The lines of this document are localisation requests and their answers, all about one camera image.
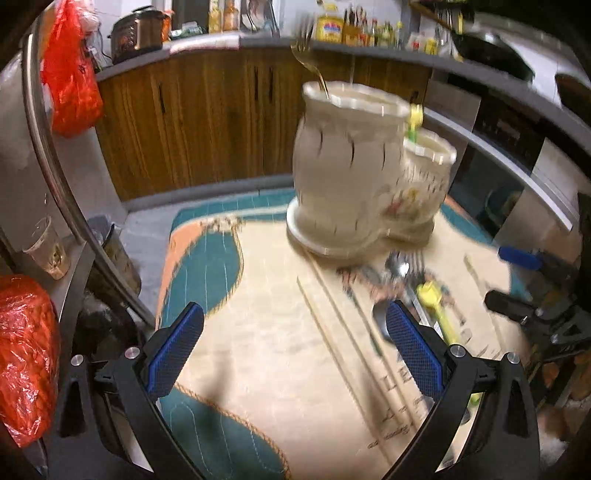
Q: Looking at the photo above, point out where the wooden chopstick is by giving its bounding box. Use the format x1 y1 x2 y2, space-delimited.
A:
297 277 396 465
305 252 420 427

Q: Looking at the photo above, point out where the yellow tulip plastic utensil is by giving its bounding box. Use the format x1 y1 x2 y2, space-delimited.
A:
414 280 484 407

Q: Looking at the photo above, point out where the steel fork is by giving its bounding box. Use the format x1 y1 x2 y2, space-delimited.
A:
408 250 443 337

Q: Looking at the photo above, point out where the wooden kitchen cabinet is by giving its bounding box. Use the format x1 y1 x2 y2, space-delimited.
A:
96 43 433 201

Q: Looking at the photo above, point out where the large steel spoon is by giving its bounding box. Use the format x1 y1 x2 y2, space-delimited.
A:
373 300 406 346

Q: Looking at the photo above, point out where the red plastic bag lower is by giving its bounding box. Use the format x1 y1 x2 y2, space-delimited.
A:
0 275 60 448

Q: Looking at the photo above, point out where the red plastic bag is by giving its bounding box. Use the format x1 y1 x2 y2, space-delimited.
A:
41 1 103 138
0 275 60 448

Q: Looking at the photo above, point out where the printed horse table mat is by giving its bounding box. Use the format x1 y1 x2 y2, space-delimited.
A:
154 187 532 480

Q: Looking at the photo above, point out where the plastic cup with liquid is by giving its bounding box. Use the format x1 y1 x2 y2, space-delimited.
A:
24 216 70 280

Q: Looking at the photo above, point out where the cream floral ceramic utensil holder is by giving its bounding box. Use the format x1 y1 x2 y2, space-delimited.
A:
287 82 457 258

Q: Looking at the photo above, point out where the yellow tulip utensil in holder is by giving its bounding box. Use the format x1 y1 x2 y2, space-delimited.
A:
406 104 424 142

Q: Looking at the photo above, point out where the black wok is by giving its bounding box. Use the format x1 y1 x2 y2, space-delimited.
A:
450 30 535 83

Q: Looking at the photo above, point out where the yellow cooking oil bottle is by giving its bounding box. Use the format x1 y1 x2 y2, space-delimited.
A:
315 3 345 44

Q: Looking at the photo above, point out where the red plastic bag upper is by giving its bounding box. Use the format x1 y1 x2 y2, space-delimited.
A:
41 1 103 138

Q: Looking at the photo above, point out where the gold fork in holder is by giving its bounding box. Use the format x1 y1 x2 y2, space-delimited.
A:
290 14 331 99

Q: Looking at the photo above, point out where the electric pressure cooker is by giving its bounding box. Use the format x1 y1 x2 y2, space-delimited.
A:
110 6 167 64

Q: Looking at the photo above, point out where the oven with steel handle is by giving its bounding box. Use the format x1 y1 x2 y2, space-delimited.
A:
425 76 590 261

